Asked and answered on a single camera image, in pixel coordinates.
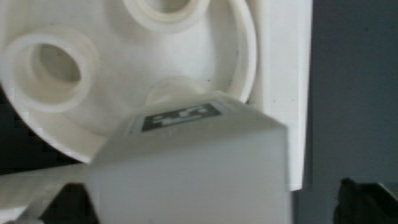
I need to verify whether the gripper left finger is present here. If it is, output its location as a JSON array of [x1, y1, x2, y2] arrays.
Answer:
[[39, 183, 98, 224]]

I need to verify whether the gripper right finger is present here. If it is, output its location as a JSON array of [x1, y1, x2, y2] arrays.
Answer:
[[332, 178, 398, 224]]

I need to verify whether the white stool leg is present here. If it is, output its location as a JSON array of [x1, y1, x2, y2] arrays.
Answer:
[[83, 90, 295, 224]]

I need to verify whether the white U-shaped fence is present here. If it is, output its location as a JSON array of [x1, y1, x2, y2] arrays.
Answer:
[[0, 0, 313, 224]]

